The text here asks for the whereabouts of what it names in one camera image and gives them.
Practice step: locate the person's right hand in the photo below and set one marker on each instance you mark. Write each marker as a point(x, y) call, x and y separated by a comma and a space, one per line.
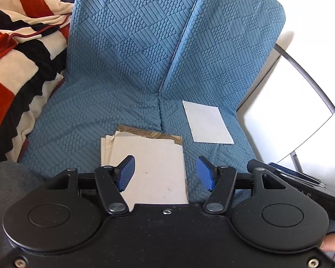
point(332, 245)

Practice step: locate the grey curved metal rail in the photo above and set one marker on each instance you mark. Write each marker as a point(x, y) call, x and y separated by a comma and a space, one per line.
point(307, 74)

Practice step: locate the brown gold book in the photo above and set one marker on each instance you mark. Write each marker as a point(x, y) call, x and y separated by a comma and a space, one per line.
point(162, 138)

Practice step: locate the person's leg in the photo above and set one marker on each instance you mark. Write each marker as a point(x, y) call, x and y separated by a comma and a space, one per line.
point(8, 184)

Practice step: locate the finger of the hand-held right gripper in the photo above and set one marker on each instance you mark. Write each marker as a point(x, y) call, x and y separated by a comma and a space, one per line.
point(296, 174)

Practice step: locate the red black white striped blanket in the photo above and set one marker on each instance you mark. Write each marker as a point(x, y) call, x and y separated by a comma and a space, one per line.
point(16, 69)

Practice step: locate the blue textured sofa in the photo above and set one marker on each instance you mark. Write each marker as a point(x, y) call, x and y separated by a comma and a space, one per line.
point(128, 61)

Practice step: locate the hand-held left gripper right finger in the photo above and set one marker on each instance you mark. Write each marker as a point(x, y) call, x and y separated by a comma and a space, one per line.
point(205, 173)

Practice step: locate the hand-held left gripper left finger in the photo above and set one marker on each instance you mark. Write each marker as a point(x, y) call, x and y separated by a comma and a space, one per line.
point(126, 173)

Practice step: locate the photo cover notebook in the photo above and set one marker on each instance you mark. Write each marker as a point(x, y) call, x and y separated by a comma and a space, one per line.
point(156, 173)

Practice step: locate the white paper sheet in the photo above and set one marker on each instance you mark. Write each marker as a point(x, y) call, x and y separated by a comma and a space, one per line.
point(209, 122)

